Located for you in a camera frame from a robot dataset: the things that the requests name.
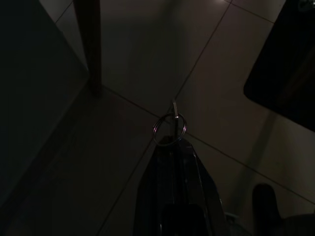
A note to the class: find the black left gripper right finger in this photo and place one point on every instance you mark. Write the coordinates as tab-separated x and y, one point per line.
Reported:
192	182

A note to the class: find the dark wooden table leg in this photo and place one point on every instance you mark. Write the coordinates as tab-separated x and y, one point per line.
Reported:
92	49

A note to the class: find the small silver key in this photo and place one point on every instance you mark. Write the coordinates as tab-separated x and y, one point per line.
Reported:
175	110

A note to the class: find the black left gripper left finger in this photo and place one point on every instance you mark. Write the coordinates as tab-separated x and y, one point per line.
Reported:
157	186

